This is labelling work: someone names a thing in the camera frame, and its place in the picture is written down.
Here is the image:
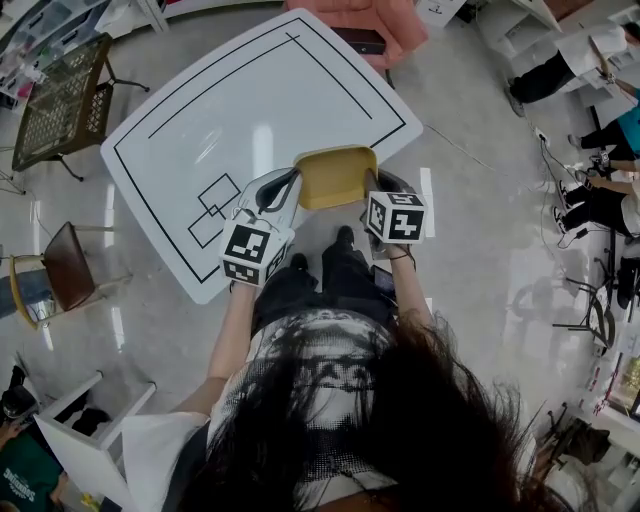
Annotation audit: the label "brown chair with yellow frame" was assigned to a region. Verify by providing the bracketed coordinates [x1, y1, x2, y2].
[8, 221, 134, 332]

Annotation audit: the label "white shelf with boxes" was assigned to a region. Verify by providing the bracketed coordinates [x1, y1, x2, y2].
[0, 0, 114, 109]

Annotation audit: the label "black metal stool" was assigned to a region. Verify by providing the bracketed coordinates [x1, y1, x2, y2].
[551, 277, 617, 352]

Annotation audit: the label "white table with black lines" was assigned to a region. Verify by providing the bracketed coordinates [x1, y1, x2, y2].
[99, 7, 425, 306]

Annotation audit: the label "person's left forearm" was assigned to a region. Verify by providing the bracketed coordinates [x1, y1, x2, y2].
[205, 282, 262, 389]

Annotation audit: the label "person's white patterned shirt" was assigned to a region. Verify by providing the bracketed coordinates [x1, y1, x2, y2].
[121, 308, 401, 512]

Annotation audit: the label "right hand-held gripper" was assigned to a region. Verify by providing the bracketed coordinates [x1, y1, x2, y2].
[360, 167, 429, 262]

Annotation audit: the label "person's right forearm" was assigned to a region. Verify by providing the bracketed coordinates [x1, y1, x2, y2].
[387, 242, 435, 334]

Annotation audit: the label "black box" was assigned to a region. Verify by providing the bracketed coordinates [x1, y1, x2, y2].
[343, 27, 389, 57]

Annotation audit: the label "black wrist band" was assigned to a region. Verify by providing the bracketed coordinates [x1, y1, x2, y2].
[385, 248, 417, 271]

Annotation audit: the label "pink sofa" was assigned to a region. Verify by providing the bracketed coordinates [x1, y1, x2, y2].
[283, 0, 431, 72]

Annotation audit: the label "yellow container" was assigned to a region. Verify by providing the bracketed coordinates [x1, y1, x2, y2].
[292, 143, 380, 211]

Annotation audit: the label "white paper sign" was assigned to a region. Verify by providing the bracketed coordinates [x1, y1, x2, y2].
[414, 0, 470, 29]

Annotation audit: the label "white floor cable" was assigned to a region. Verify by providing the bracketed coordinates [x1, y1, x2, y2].
[423, 122, 591, 251]

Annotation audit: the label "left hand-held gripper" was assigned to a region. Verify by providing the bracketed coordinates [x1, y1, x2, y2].
[218, 167, 304, 288]

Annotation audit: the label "person's black trousers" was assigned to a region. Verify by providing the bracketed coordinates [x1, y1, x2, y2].
[253, 242, 397, 331]

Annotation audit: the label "black phone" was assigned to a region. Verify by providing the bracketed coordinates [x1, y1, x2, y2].
[371, 264, 397, 295]

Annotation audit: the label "dark metal lattice table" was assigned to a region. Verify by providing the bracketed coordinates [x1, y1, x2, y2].
[10, 31, 151, 183]

